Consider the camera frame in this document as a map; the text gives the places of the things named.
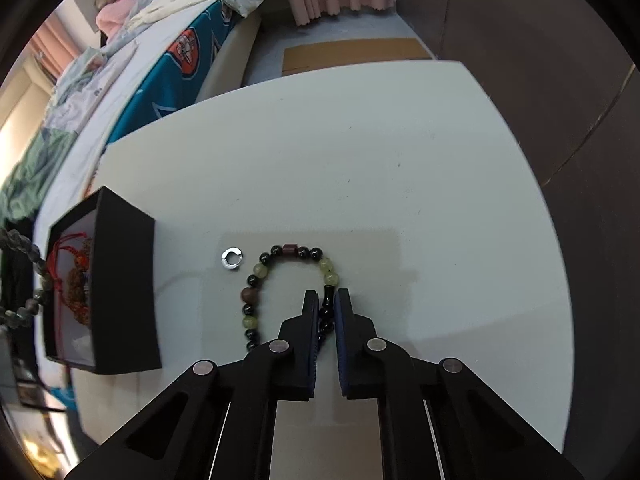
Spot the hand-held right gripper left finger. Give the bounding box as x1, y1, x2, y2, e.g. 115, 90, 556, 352
62, 289, 321, 480

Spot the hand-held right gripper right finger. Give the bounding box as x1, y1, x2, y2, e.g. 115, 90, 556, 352
333, 287, 587, 480

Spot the green and black bead bracelet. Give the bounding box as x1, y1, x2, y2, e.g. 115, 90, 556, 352
239, 243, 342, 357

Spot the black jewelry box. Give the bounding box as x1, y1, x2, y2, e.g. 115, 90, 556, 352
42, 185, 163, 376

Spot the red cord bracelet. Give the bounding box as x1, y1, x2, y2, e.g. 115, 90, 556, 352
48, 231, 95, 333

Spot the grey bead bracelet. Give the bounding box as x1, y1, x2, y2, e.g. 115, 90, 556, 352
0, 226, 52, 330

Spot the white low table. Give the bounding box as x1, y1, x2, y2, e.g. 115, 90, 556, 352
64, 59, 577, 480

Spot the brown cardboard sheet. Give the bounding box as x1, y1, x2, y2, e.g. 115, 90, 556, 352
281, 37, 434, 77

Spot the bed with teal printed sheet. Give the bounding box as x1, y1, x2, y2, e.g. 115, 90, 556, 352
0, 0, 282, 241

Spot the green blanket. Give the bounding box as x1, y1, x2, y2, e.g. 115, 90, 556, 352
0, 126, 77, 222

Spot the pale floral quilt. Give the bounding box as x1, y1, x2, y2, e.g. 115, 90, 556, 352
46, 44, 137, 127

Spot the dark brown wardrobe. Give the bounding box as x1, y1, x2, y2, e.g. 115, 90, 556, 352
394, 0, 640, 461

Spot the pink cloth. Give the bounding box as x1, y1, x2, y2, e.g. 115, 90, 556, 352
95, 0, 139, 37

